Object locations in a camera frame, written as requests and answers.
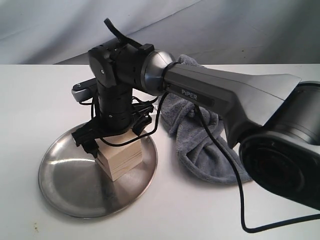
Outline white backdrop sheet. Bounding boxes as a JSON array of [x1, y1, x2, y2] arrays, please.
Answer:
[[0, 0, 320, 64]]

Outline round stainless steel plate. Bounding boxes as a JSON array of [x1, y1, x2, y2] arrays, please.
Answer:
[[38, 125, 158, 219]]

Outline grey fleece towel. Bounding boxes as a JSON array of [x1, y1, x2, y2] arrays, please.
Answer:
[[160, 54, 252, 185]]

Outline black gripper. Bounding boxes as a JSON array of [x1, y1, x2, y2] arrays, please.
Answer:
[[71, 82, 152, 159]]

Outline light wooden cube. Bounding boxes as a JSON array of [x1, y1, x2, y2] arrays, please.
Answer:
[[96, 139, 143, 182]]

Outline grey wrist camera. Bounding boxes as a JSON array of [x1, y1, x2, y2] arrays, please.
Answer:
[[71, 78, 97, 103]]

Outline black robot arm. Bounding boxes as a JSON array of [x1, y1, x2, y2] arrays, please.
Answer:
[[72, 19, 320, 209]]

